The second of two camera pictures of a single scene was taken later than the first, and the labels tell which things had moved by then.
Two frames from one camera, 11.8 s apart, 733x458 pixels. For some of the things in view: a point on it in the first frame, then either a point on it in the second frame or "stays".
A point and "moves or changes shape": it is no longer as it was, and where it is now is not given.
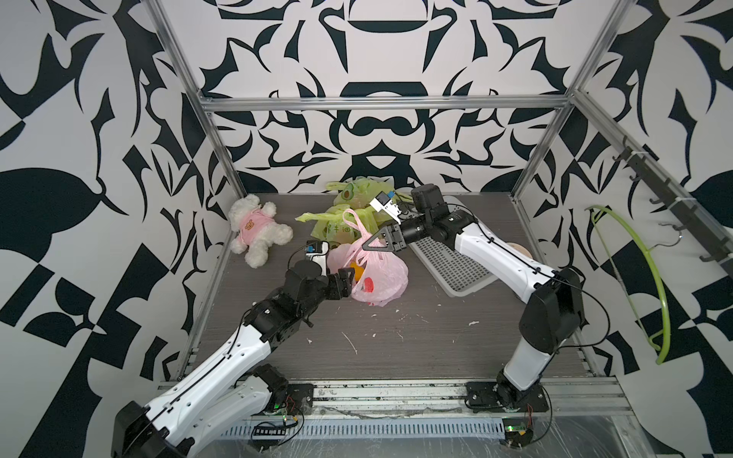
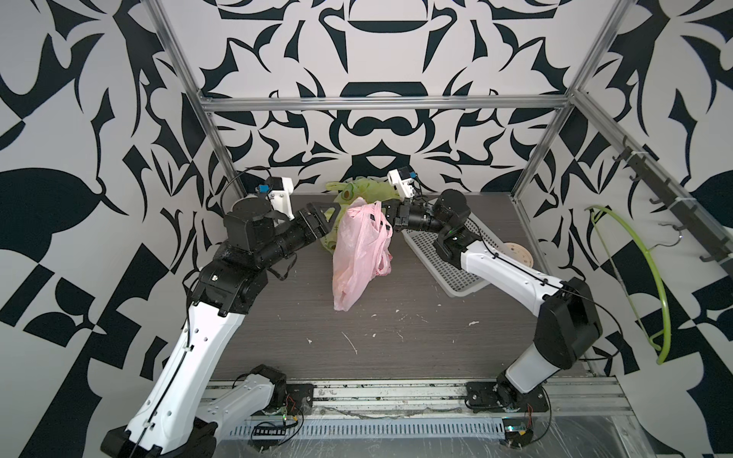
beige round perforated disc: (521, 249) stays
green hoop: (650, 335) stays
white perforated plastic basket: (453, 273) stays
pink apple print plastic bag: (380, 276) moves or changes shape
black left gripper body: (332, 291) to (289, 240)
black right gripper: (392, 243) to (401, 216)
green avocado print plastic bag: (357, 193) stays
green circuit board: (516, 432) stays
